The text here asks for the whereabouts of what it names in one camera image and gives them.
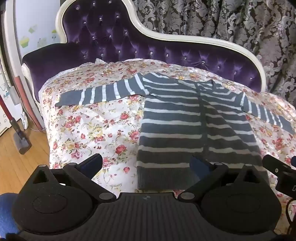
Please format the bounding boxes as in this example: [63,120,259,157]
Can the red grey vacuum cleaner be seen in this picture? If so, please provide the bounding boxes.
[0,97,32,155]

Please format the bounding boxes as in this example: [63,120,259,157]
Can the white cabinet with stickers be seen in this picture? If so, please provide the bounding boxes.
[1,53,11,135]

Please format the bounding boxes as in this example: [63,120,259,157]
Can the purple tufted white-framed sofa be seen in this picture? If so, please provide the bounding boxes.
[21,0,267,103]

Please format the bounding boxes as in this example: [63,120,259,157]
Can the grey white striped sweater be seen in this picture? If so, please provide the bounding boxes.
[57,72,294,190]

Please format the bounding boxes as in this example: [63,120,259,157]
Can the floral bed cover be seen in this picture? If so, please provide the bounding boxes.
[39,59,295,195]

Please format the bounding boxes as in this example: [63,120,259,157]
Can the grey damask curtain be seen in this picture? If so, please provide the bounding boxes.
[134,0,296,103]

